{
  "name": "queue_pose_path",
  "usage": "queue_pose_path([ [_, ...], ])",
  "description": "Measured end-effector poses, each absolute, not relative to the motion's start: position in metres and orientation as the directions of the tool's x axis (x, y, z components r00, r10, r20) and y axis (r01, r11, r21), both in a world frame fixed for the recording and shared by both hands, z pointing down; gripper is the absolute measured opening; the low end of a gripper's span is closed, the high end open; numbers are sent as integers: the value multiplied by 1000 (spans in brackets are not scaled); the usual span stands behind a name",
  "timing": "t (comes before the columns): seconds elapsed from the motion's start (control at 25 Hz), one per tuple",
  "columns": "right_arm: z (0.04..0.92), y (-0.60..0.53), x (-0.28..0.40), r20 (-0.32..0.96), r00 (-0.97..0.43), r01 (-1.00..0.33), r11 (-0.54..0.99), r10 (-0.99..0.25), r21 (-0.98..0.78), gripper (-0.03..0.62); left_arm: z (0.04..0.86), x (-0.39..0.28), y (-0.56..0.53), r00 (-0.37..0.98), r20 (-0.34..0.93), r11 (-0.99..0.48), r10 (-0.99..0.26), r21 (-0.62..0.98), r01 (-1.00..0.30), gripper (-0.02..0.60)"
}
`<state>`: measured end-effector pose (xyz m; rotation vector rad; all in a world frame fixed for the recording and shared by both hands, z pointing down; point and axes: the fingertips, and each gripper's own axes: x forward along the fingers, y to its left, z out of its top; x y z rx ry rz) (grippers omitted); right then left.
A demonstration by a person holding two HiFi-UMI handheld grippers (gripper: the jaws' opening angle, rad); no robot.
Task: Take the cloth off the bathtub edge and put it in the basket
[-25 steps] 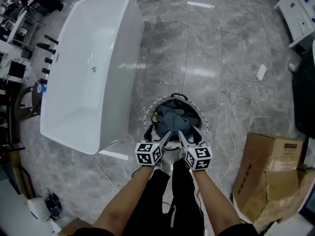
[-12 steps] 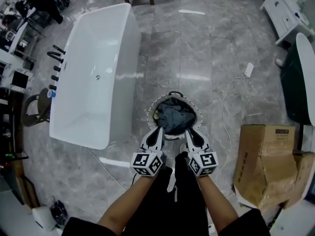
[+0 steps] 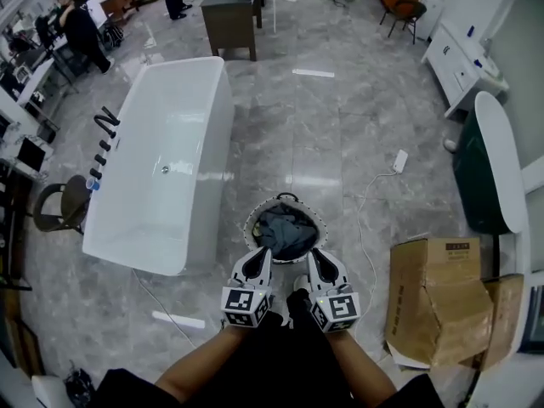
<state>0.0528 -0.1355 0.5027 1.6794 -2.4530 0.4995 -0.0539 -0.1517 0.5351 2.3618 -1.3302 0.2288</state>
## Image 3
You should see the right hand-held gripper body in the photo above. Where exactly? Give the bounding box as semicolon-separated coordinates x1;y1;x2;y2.
308;272;362;334

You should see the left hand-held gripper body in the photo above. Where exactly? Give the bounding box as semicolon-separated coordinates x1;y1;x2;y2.
220;264;275;328

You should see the white woven basket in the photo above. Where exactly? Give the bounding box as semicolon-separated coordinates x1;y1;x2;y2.
243;192;331;266

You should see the dark grey cloth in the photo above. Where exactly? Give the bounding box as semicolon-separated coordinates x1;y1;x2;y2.
253;210;319;259

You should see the white rectangular bathtub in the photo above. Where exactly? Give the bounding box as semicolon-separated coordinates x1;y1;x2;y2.
82;56;235;277

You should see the person's left forearm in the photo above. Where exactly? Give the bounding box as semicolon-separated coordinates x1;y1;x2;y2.
155;322;257;404

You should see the person's right forearm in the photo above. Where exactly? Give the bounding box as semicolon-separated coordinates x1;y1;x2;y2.
326;328;399;401

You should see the green and white bathtub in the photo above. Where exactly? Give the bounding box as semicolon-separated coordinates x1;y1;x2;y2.
451;90;526;235

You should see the black bathtub faucet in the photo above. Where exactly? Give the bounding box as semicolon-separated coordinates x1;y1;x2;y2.
93;105;122;138

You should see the person's black clothing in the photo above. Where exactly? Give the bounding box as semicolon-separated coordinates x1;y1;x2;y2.
91;289;445;408

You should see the large cardboard box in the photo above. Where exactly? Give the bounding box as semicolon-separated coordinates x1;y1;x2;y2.
384;236;496;371

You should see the white power strip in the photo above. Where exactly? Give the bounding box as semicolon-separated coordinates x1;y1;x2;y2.
392;149;410;174

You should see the small cardboard box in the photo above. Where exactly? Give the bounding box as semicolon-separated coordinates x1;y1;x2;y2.
461;273;525;370

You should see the brown round chair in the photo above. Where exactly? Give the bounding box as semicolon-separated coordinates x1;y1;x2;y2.
32;174;93;235

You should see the white cabinet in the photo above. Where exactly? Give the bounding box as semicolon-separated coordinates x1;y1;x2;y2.
420;18;511;121

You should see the dark wooden desk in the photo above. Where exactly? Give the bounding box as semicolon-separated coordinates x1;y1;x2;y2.
199;0;264;62

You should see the striped bag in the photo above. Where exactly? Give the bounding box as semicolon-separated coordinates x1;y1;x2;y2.
102;23;126;51

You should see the dark chair with orange cushion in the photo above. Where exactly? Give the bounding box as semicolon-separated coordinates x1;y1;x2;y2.
378;0;428;46

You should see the brown wooden table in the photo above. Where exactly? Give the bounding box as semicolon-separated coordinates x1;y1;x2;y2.
99;0;140;26

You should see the black cable bundle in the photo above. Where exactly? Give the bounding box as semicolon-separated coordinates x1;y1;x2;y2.
62;366;97;404

